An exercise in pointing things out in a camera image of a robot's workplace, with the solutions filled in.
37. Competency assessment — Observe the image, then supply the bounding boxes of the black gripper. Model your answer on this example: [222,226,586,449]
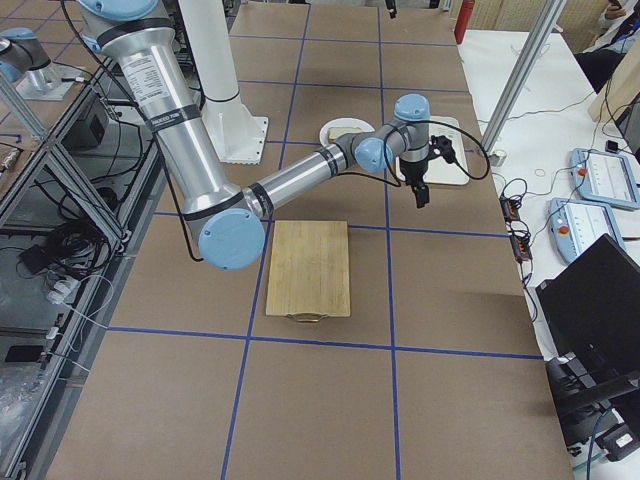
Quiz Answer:
[402,160,430,209]
[384,0,397,19]

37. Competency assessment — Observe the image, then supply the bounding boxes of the white round plate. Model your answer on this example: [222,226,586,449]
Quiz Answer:
[319,117,375,147]

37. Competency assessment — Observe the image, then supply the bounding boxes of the white bread slice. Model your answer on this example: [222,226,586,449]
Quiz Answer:
[327,126,371,143]

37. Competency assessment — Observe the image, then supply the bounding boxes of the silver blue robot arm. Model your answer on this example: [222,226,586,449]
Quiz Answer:
[1,1,237,96]
[81,1,431,271]

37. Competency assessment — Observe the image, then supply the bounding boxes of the cream bear tray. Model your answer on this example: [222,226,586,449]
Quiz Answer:
[395,114,471,187]

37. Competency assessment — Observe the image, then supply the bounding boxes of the red cylinder bottle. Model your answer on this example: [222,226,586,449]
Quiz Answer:
[453,0,475,45]

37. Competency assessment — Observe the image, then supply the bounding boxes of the wooden cutting board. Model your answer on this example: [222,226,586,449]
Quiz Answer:
[266,220,351,322]

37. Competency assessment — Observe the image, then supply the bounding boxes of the near blue teach pendant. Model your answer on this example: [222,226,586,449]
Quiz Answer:
[549,198,625,263]

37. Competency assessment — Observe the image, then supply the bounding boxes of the blue teach pendant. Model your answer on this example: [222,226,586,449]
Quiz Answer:
[569,148,639,211]
[549,198,625,263]

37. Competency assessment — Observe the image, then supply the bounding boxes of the far blue teach pendant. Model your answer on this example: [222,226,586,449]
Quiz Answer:
[569,148,639,211]

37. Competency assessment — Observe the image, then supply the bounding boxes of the black laptop computer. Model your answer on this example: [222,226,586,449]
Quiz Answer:
[536,234,639,370]

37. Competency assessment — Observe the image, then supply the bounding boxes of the seated person dark clothes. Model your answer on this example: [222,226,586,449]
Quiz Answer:
[574,0,639,93]

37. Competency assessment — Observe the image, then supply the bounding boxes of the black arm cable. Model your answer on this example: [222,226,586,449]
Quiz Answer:
[344,122,492,189]

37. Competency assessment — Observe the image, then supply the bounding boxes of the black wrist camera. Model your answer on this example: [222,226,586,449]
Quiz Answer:
[428,135,457,164]

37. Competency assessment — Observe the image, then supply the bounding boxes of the orange black cable adapter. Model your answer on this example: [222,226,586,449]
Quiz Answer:
[499,196,520,223]

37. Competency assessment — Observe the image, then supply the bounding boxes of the aluminium frame post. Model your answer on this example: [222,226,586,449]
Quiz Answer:
[482,0,567,154]

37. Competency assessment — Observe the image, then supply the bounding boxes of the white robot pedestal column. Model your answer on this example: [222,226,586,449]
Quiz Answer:
[179,0,269,165]

